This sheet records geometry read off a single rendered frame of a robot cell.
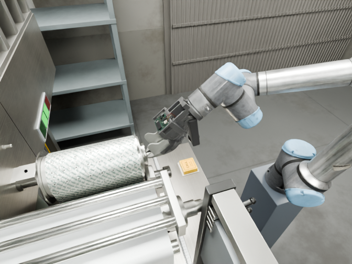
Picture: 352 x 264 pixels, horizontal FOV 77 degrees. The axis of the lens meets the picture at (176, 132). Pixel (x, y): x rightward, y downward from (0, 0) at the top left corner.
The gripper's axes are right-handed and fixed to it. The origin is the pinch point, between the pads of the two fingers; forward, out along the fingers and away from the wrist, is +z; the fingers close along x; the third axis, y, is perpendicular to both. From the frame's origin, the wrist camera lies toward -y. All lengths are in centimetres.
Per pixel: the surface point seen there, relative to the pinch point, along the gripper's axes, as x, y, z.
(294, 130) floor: -91, -212, -61
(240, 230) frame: 36.5, 11.9, -17.9
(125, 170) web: 7.1, 8.4, 4.3
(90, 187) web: 7.3, 12.3, 13.9
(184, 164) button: -15.6, -34.9, 6.3
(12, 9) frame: -69, 46, 12
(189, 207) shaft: 26.7, 7.4, -9.4
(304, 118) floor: -105, -229, -81
